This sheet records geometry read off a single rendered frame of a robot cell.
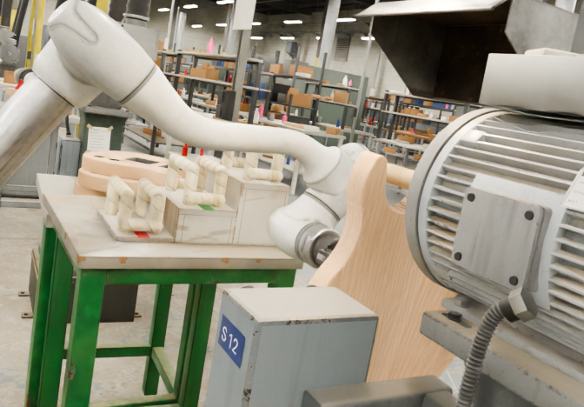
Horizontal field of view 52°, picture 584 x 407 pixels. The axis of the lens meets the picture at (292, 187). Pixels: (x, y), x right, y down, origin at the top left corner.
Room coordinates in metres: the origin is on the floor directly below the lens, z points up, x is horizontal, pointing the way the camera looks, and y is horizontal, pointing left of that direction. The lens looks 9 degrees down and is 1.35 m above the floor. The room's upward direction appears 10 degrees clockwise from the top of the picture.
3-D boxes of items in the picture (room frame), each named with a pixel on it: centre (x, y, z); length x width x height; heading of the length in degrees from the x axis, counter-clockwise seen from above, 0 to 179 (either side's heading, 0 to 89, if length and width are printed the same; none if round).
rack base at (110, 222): (1.56, 0.40, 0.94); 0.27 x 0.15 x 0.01; 30
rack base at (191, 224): (1.63, 0.27, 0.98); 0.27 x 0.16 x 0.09; 30
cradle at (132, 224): (1.47, 0.36, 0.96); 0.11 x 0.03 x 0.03; 120
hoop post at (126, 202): (1.46, 0.40, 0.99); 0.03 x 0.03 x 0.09
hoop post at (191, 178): (1.54, 0.26, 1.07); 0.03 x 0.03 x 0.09
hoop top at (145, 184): (1.57, 0.37, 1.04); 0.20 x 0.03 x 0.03; 29
